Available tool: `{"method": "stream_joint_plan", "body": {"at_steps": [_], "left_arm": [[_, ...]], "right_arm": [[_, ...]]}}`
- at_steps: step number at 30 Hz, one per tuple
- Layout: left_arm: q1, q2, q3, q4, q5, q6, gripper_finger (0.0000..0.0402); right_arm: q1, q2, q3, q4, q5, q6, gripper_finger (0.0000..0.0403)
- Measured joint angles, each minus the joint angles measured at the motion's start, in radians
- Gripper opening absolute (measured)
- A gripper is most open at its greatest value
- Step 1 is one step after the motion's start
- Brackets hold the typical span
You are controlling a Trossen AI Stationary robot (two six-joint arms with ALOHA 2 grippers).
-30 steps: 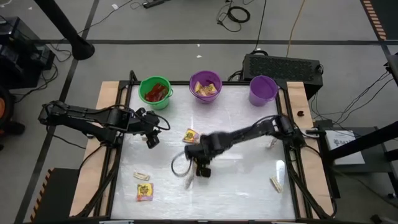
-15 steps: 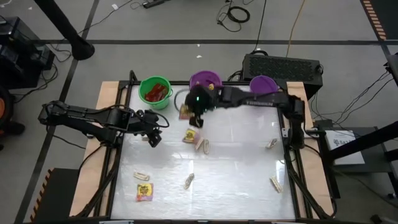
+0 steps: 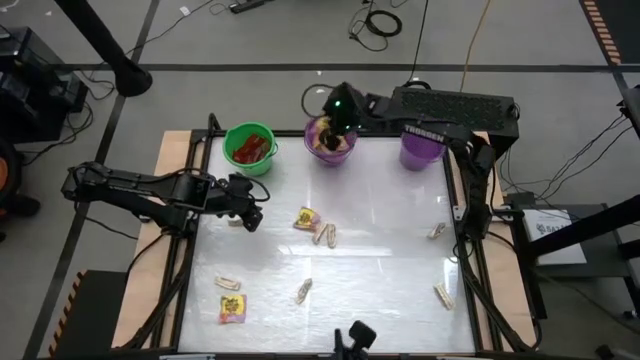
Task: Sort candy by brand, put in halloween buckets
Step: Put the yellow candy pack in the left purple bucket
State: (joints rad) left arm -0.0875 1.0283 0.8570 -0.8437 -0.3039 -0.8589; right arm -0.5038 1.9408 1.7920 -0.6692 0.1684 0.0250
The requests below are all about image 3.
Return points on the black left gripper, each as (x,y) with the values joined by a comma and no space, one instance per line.
(235,195)

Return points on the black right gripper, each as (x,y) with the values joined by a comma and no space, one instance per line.
(347,110)

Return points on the yellow sour candy pack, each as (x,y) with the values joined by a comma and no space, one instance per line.
(232,308)
(319,136)
(306,218)

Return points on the red candy pack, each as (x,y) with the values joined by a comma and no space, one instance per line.
(247,150)

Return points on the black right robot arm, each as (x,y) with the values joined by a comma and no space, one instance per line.
(475,175)

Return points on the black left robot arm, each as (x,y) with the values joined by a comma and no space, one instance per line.
(135,190)

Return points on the green halloween bucket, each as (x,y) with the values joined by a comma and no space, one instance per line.
(260,167)

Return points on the purple plastic bucket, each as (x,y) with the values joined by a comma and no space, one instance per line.
(340,159)

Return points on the purple bucket with face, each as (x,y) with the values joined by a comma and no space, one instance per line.
(420,155)

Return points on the wooden table base board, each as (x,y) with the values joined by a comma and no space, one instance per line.
(145,260)

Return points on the black computer case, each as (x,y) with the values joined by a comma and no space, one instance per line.
(450,107)

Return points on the black power strip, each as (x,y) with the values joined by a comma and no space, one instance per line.
(245,6)

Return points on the black mat with hazard stripes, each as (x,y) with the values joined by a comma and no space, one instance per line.
(95,315)
(620,20)

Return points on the black pole stand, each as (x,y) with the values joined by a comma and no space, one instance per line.
(130,77)

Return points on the white paper sign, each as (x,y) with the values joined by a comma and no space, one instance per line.
(555,245)

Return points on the black equipment cabinet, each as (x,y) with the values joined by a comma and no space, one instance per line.
(35,100)

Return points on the orange black floor machine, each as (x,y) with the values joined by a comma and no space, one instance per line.
(4,175)

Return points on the black stand beam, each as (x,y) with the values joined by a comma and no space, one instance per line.
(590,227)

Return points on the black metal table frame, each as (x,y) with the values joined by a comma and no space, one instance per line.
(290,133)

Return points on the black table-level camera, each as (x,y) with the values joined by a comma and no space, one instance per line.
(361,334)

